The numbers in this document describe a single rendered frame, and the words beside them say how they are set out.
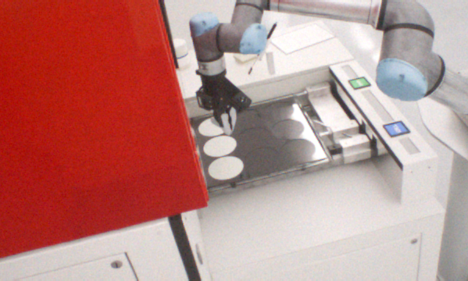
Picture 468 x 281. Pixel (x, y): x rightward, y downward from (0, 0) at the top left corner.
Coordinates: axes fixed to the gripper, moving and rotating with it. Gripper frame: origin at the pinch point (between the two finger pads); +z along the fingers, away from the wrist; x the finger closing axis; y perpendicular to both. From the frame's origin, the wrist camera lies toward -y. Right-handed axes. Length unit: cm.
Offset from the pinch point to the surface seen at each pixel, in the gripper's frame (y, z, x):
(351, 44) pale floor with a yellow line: 82, 97, -225
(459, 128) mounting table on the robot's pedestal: -49, 15, -49
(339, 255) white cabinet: -39.1, 21.6, 8.9
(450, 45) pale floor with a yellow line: 16, 97, -247
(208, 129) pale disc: 14.4, 7.4, -4.8
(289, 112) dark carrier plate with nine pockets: -3.5, 7.4, -24.3
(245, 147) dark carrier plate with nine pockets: -1.9, 7.3, -2.8
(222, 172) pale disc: -2.7, 7.4, 9.4
